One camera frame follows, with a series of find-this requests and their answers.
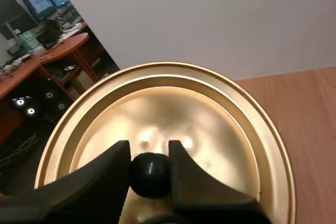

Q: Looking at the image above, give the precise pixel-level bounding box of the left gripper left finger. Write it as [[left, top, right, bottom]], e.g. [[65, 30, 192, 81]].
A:
[[0, 140, 132, 224]]

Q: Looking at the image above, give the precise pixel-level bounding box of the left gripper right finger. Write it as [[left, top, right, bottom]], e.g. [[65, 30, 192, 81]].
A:
[[168, 140, 271, 224]]

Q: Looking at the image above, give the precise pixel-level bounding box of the orange wooden office desk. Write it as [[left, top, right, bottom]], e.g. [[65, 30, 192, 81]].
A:
[[0, 22, 106, 146]]

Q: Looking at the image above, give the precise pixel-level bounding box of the black computer tower with lights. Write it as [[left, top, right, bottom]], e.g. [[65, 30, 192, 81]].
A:
[[7, 78, 73, 130]]

